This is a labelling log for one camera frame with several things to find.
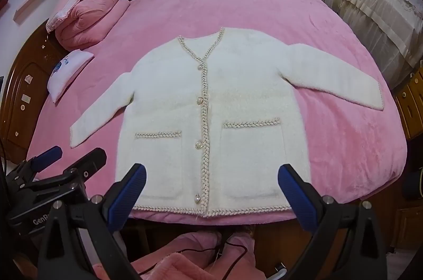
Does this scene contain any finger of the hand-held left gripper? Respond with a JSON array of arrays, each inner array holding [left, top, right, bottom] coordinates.
[[64, 148, 107, 183], [25, 145, 63, 173]]

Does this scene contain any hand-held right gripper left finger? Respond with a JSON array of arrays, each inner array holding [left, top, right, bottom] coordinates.
[[37, 163, 148, 280]]

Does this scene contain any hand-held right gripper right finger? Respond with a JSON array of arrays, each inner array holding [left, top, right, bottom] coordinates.
[[277, 164, 388, 280]]

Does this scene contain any white fluffy cardigan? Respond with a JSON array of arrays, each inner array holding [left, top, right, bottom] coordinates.
[[69, 27, 385, 218]]

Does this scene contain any wooden headboard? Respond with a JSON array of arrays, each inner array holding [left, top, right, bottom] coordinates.
[[0, 20, 67, 165]]

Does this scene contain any small white printed pillow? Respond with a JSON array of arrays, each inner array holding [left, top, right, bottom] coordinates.
[[47, 49, 95, 104]]

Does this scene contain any person's pink clothing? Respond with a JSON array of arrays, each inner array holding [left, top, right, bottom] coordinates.
[[93, 227, 261, 280]]

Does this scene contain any pink folded quilt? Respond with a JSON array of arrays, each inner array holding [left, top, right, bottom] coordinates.
[[54, 0, 130, 49]]

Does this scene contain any wooden cabinet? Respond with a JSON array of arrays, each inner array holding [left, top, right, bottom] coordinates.
[[395, 60, 423, 140]]

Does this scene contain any pink ruffled pillow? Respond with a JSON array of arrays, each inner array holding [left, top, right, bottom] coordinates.
[[45, 0, 108, 33]]

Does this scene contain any pink bed blanket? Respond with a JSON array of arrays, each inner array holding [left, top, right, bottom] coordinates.
[[26, 0, 408, 225]]

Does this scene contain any cream curtain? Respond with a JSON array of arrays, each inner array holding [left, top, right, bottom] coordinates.
[[304, 0, 423, 90]]

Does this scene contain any black cable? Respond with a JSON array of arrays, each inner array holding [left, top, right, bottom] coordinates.
[[137, 238, 248, 276]]

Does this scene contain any wooden wall strip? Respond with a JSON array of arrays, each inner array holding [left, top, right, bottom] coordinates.
[[14, 0, 52, 23]]

